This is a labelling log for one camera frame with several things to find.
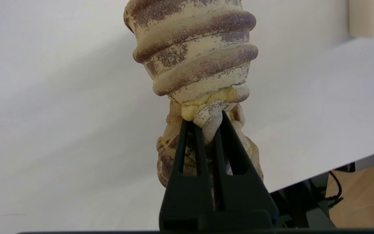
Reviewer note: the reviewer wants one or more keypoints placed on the brown striped long bread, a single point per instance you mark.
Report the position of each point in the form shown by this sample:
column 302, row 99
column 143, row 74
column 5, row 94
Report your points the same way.
column 193, row 52

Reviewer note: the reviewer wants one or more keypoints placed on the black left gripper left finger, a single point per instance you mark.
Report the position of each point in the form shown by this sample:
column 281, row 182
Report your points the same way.
column 187, row 198

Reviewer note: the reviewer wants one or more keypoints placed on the black metal frame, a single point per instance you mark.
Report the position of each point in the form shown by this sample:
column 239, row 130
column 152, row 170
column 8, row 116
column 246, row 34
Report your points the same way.
column 307, row 201

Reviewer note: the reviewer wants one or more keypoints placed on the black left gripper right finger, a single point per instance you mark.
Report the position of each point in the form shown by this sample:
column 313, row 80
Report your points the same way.
column 239, row 191

